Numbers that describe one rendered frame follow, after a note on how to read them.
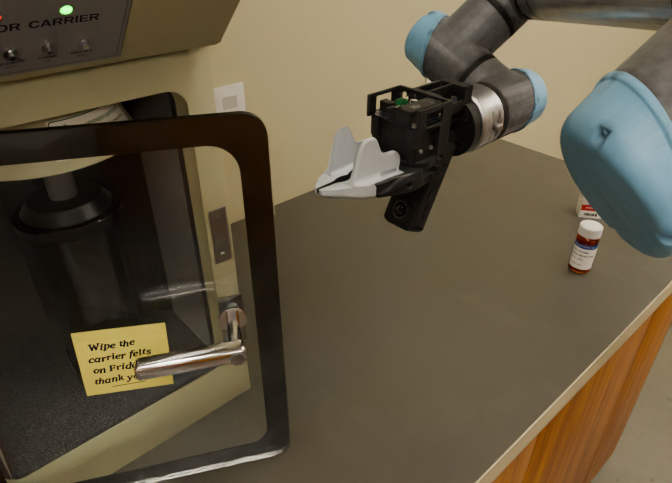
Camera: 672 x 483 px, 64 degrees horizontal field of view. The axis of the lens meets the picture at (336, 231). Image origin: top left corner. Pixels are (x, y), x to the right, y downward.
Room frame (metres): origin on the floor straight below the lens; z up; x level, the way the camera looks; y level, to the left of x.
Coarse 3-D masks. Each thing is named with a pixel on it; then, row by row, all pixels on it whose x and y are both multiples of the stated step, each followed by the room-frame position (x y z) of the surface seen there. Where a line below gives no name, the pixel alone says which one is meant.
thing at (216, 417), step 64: (64, 128) 0.34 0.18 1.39; (128, 128) 0.35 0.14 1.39; (192, 128) 0.36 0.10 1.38; (256, 128) 0.37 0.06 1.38; (0, 192) 0.33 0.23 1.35; (64, 192) 0.34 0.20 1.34; (128, 192) 0.35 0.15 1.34; (192, 192) 0.36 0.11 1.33; (256, 192) 0.37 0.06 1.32; (0, 256) 0.33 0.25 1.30; (64, 256) 0.34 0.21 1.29; (128, 256) 0.35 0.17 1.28; (192, 256) 0.36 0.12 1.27; (256, 256) 0.37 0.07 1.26; (0, 320) 0.32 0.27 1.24; (64, 320) 0.33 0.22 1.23; (128, 320) 0.34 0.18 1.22; (192, 320) 0.36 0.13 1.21; (256, 320) 0.37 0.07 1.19; (0, 384) 0.32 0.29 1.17; (64, 384) 0.33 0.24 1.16; (192, 384) 0.35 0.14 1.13; (256, 384) 0.37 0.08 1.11; (0, 448) 0.31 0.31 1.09; (64, 448) 0.32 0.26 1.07; (128, 448) 0.34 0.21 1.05; (192, 448) 0.35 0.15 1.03; (256, 448) 0.37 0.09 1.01
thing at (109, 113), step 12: (96, 108) 0.48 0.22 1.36; (108, 108) 0.49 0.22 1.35; (120, 108) 0.52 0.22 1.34; (48, 120) 0.44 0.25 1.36; (60, 120) 0.45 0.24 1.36; (72, 120) 0.45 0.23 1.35; (84, 120) 0.46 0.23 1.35; (96, 120) 0.47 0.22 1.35; (108, 120) 0.48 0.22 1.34; (120, 120) 0.50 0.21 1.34
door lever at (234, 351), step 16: (224, 320) 0.36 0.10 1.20; (240, 320) 0.36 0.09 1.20; (240, 336) 0.34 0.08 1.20; (176, 352) 0.32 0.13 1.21; (192, 352) 0.32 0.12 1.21; (208, 352) 0.32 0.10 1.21; (224, 352) 0.32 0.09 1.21; (240, 352) 0.32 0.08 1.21; (144, 368) 0.30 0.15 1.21; (160, 368) 0.30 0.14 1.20; (176, 368) 0.31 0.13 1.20; (192, 368) 0.31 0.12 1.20
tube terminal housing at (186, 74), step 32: (128, 64) 0.47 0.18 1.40; (160, 64) 0.48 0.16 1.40; (192, 64) 0.51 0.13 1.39; (0, 96) 0.40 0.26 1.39; (32, 96) 0.41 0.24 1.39; (64, 96) 0.43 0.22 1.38; (96, 96) 0.44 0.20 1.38; (128, 96) 0.46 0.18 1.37; (192, 96) 0.50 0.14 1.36; (0, 128) 0.39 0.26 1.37
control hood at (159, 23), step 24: (144, 0) 0.40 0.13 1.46; (168, 0) 0.42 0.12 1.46; (192, 0) 0.43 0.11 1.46; (216, 0) 0.45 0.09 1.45; (144, 24) 0.42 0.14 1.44; (168, 24) 0.44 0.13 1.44; (192, 24) 0.45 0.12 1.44; (216, 24) 0.47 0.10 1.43; (144, 48) 0.44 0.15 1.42; (168, 48) 0.46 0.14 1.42; (192, 48) 0.48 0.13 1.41; (48, 72) 0.40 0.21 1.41
